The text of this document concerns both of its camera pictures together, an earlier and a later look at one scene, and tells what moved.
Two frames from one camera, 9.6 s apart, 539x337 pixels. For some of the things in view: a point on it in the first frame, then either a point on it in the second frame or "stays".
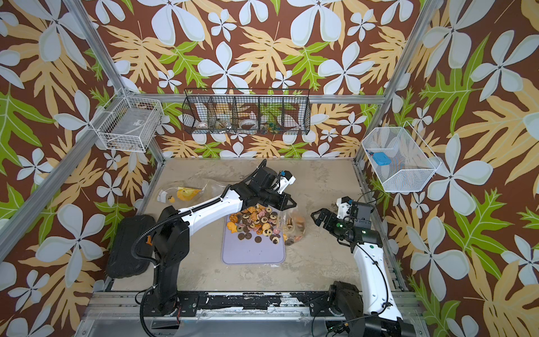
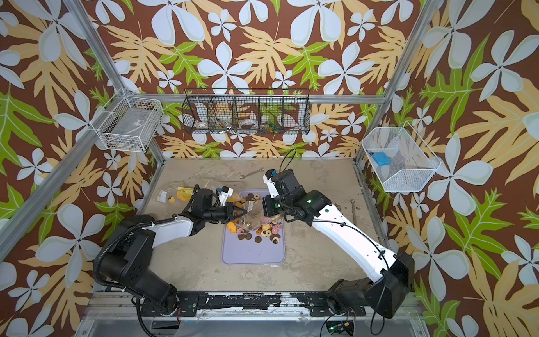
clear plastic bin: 401,159 stays
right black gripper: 329,224 → 267,202
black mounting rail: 191,303 stays
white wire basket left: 130,125 stays
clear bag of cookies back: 292,224 → 252,219
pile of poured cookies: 255,222 stays
